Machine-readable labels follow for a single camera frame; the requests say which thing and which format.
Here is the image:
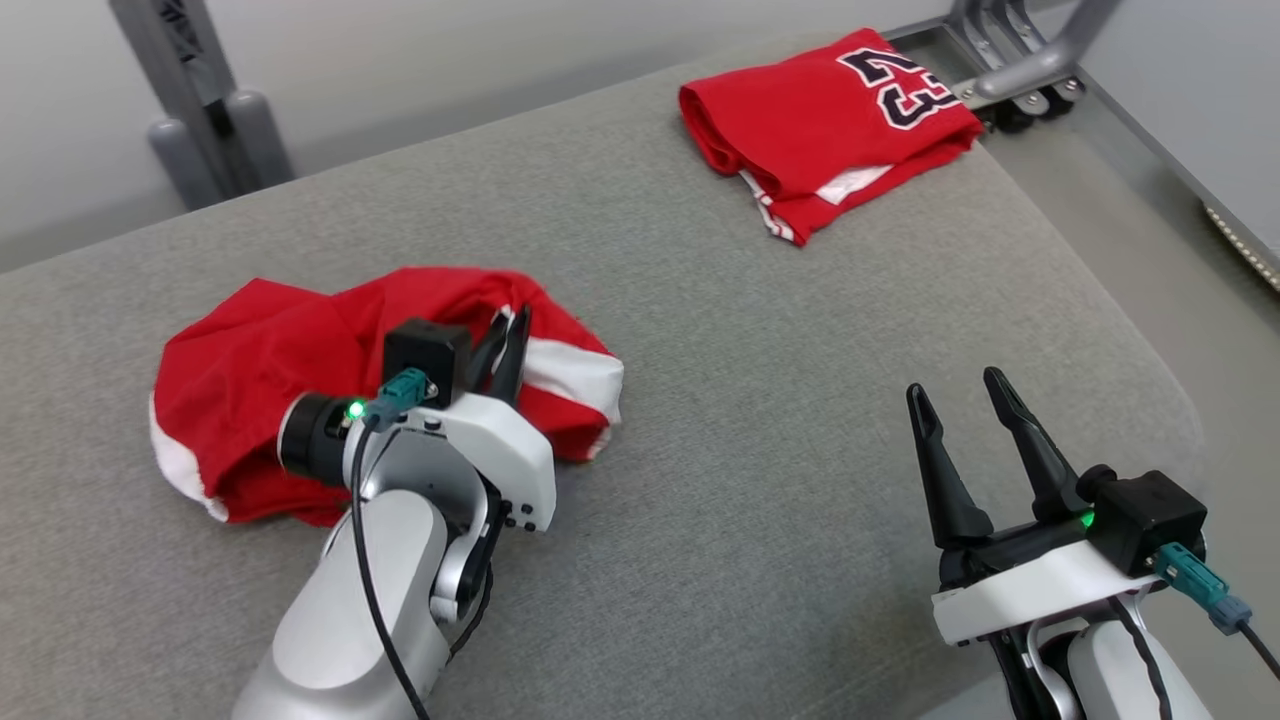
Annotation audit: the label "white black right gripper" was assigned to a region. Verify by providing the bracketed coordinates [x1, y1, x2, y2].
[905, 367, 1166, 646]

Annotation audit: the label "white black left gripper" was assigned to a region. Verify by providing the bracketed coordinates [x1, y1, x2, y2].
[278, 305, 556, 533]

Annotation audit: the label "red white sports shorts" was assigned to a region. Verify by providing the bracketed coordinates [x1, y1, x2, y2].
[148, 265, 626, 528]

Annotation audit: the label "red white jersey shirt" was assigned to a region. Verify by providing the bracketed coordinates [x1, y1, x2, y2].
[678, 28, 986, 247]

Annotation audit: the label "grey metal stand with casters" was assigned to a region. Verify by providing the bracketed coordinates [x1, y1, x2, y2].
[945, 0, 1126, 134]

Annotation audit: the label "thin black cable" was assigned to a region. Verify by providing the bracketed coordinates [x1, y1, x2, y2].
[1105, 597, 1173, 720]
[448, 565, 493, 661]

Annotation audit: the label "grey wall baseboard strip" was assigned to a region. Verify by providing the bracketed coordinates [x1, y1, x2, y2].
[1075, 70, 1280, 296]

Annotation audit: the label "grey metal post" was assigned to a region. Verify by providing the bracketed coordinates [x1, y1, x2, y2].
[108, 0, 296, 211]

